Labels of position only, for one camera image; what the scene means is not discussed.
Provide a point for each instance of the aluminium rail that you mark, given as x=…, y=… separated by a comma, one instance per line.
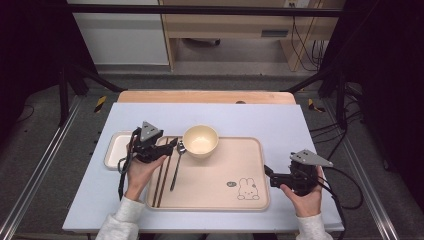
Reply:
x=366, y=186
x=40, y=163

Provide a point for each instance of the cream bowl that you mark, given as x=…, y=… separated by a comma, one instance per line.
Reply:
x=200, y=143

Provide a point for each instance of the white cabinet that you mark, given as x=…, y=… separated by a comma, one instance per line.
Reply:
x=120, y=36

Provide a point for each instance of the person's right hand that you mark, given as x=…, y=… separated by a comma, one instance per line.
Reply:
x=306, y=205

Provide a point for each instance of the light wooden desk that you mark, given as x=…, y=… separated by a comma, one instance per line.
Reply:
x=226, y=28

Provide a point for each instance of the black horizontal frame bar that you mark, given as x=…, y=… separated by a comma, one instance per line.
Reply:
x=200, y=10

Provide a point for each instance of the person's left hand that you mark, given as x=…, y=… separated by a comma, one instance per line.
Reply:
x=140, y=176

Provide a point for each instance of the beige tray with rabbit print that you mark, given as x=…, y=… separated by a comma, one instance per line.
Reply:
x=216, y=180

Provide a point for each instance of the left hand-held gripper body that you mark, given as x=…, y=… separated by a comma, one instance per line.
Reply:
x=146, y=150

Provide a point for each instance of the wooden table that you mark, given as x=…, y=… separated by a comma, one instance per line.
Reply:
x=200, y=97

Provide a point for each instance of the metal spoon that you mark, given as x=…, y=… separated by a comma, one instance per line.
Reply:
x=176, y=170

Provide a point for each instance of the black metal frame leg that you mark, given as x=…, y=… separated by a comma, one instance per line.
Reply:
x=80, y=83
x=333, y=86

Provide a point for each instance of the small white square plate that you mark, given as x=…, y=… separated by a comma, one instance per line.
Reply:
x=115, y=150

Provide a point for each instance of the black curtain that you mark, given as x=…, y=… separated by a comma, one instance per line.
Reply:
x=390, y=66
x=30, y=50

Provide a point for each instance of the yellow and black tape marker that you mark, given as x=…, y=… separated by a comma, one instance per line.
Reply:
x=100, y=104
x=313, y=105

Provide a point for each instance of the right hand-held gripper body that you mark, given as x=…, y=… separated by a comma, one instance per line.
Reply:
x=305, y=176

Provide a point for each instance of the grey label on desk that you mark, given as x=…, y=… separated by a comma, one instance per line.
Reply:
x=274, y=33

